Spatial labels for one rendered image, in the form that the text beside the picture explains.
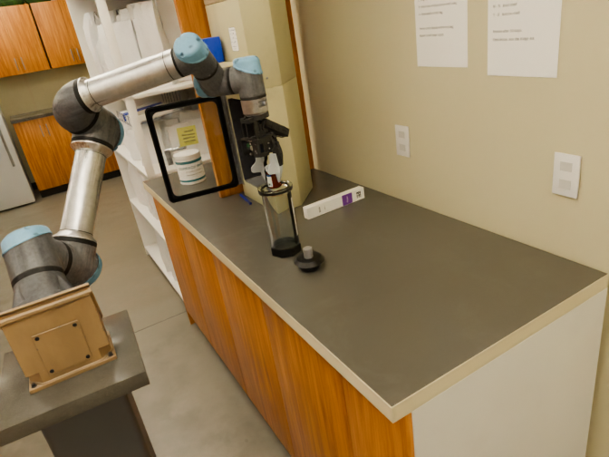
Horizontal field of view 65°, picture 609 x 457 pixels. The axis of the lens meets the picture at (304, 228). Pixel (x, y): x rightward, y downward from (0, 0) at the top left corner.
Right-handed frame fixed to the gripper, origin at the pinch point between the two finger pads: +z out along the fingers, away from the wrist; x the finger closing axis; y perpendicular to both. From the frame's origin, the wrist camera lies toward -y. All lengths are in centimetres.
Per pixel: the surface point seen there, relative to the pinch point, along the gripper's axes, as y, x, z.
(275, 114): -28.6, -21.8, -11.6
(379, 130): -59, 3, 2
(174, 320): -31, -140, 120
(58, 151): -154, -510, 71
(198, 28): -34, -59, -44
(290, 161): -31.4, -20.7, 7.2
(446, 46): -46, 36, -28
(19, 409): 83, -8, 25
